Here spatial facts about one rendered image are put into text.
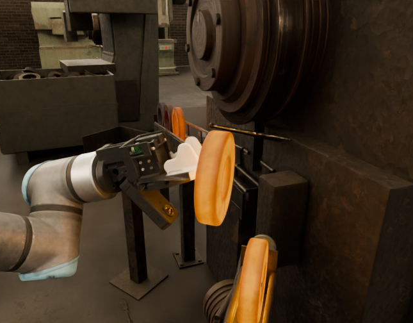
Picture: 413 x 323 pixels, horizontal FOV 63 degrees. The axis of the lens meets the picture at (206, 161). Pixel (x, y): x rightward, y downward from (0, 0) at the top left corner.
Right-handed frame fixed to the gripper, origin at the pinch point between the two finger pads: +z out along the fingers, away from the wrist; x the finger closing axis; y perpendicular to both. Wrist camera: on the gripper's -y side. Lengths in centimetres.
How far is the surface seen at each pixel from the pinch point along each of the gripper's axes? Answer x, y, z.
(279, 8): 25.7, 21.7, 12.8
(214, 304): 12.2, -38.6, -14.5
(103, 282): 62, -69, -93
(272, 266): 7.9, -25.7, 2.9
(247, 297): -6.7, -20.3, 1.5
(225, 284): 16.9, -37.0, -12.3
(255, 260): -2.6, -16.3, 3.2
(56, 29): 735, 181, -577
